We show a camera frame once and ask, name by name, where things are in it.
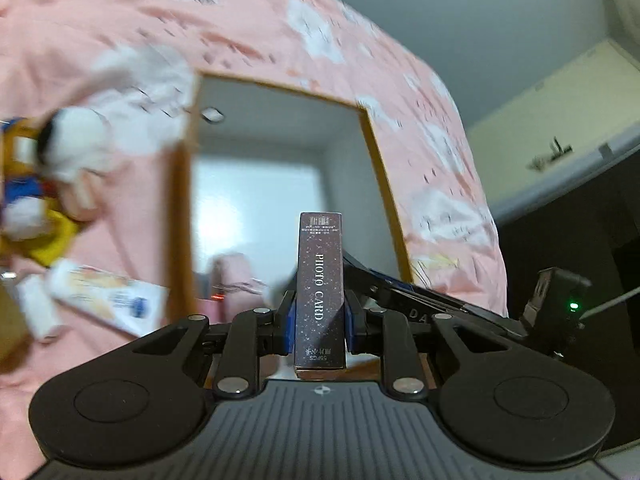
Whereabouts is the dark photo card box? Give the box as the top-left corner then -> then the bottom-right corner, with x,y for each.
294,212 -> 346,380

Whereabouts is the white cream tube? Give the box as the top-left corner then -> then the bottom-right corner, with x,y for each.
15,259 -> 168,340

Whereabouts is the cream wooden door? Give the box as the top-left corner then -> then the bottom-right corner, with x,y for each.
468,39 -> 639,222

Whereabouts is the Donald Duck plush toy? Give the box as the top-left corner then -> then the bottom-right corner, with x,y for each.
1,117 -> 79,268

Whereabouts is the white black plush toy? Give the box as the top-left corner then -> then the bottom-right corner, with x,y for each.
37,106 -> 115,222

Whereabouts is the black device green light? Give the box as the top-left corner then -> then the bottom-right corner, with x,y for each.
521,266 -> 592,340

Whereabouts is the black door handle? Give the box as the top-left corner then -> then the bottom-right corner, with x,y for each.
527,136 -> 573,172

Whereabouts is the white cable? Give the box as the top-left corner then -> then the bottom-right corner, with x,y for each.
579,289 -> 640,322

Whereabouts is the orange-rimmed white storage box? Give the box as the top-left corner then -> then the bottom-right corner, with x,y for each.
165,72 -> 411,320

